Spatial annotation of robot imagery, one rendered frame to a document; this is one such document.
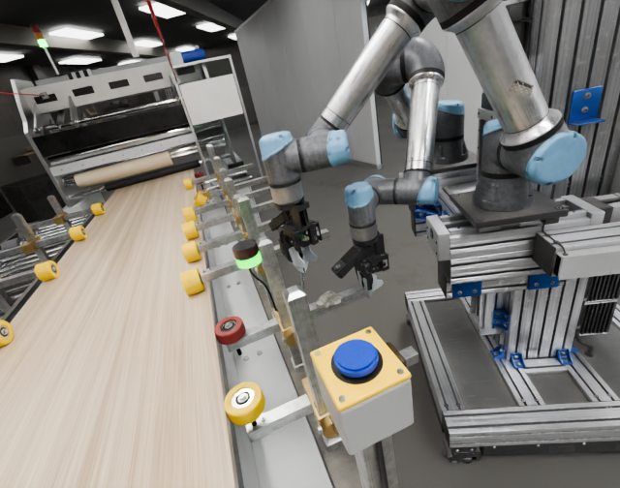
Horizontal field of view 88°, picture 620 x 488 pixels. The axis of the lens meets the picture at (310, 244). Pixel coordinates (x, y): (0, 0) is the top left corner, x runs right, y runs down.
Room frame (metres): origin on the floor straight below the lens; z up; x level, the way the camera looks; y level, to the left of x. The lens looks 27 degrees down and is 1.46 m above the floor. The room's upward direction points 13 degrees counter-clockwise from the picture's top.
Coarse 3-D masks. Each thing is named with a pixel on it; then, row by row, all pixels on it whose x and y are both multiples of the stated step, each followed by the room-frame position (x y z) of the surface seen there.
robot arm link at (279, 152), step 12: (276, 132) 0.76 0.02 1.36; (288, 132) 0.73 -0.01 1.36; (264, 144) 0.71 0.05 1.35; (276, 144) 0.70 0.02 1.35; (288, 144) 0.71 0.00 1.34; (264, 156) 0.71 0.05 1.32; (276, 156) 0.70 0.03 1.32; (288, 156) 0.70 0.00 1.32; (264, 168) 0.73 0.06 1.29; (276, 168) 0.70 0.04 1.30; (288, 168) 0.70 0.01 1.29; (300, 168) 0.70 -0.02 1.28; (276, 180) 0.70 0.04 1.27; (288, 180) 0.70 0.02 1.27
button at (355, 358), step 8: (344, 344) 0.22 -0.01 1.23; (352, 344) 0.22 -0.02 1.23; (360, 344) 0.22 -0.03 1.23; (368, 344) 0.22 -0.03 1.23; (336, 352) 0.22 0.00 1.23; (344, 352) 0.21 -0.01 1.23; (352, 352) 0.21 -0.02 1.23; (360, 352) 0.21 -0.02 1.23; (368, 352) 0.21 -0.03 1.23; (376, 352) 0.21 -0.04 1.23; (336, 360) 0.21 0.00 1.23; (344, 360) 0.20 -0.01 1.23; (352, 360) 0.20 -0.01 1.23; (360, 360) 0.20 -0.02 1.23; (368, 360) 0.20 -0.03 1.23; (376, 360) 0.20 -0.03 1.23; (336, 368) 0.20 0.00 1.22; (344, 368) 0.20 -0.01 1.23; (352, 368) 0.19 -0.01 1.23; (360, 368) 0.19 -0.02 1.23; (368, 368) 0.19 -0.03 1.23; (352, 376) 0.19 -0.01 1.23; (360, 376) 0.19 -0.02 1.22
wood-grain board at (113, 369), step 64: (128, 192) 2.76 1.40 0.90; (192, 192) 2.28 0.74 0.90; (64, 256) 1.56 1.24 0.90; (128, 256) 1.37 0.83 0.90; (64, 320) 0.93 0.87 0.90; (128, 320) 0.84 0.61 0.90; (192, 320) 0.77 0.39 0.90; (0, 384) 0.68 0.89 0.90; (64, 384) 0.62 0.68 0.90; (128, 384) 0.57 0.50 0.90; (192, 384) 0.53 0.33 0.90; (0, 448) 0.47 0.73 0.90; (64, 448) 0.44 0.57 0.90; (128, 448) 0.41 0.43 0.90; (192, 448) 0.38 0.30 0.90
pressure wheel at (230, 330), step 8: (224, 320) 0.73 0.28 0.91; (232, 320) 0.72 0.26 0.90; (240, 320) 0.71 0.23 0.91; (216, 328) 0.70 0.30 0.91; (224, 328) 0.70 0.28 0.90; (232, 328) 0.69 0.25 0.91; (240, 328) 0.69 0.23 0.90; (216, 336) 0.68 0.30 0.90; (224, 336) 0.67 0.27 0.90; (232, 336) 0.67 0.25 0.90; (240, 336) 0.68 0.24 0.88; (224, 344) 0.67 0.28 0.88; (240, 352) 0.70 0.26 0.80
